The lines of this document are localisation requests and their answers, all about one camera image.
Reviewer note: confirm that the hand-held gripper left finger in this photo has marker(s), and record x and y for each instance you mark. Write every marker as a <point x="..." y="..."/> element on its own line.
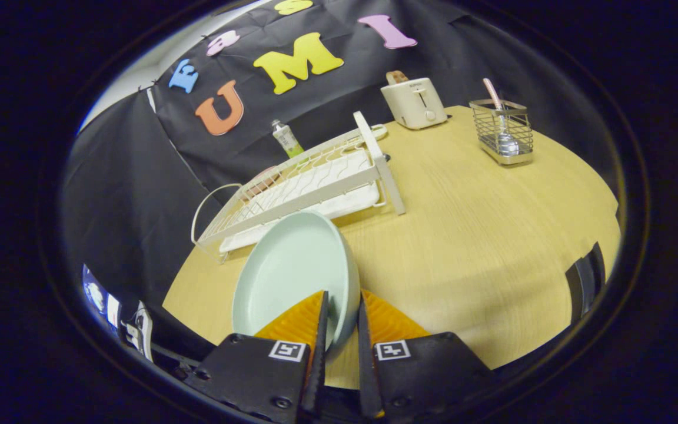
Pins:
<point x="320" y="365"/>

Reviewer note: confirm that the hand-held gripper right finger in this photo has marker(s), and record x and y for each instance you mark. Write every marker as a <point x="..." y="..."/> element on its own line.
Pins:
<point x="365" y="365"/>

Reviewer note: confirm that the light green plate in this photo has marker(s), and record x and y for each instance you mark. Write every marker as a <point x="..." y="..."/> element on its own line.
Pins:
<point x="292" y="271"/>

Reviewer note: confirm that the small white dish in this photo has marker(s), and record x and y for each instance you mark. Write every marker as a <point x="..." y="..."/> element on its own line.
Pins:
<point x="379" y="132"/>

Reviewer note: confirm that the white and black equipment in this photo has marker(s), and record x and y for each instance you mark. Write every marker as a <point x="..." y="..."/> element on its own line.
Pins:
<point x="139" y="330"/>

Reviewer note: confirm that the black chair back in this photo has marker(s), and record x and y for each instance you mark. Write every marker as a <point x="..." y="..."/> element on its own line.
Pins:
<point x="577" y="288"/>

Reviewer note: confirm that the clear bottle with green liquid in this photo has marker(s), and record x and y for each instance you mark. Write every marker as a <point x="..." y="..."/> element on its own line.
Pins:
<point x="286" y="140"/>

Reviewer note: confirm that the black backdrop cloth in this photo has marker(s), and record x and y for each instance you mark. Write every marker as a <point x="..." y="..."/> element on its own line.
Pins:
<point x="139" y="176"/>

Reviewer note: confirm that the white toaster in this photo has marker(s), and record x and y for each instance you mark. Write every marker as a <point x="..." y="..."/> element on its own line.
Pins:
<point x="412" y="103"/>

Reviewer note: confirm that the brown bread slice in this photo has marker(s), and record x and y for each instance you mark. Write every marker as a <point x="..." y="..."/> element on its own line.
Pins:
<point x="396" y="76"/>

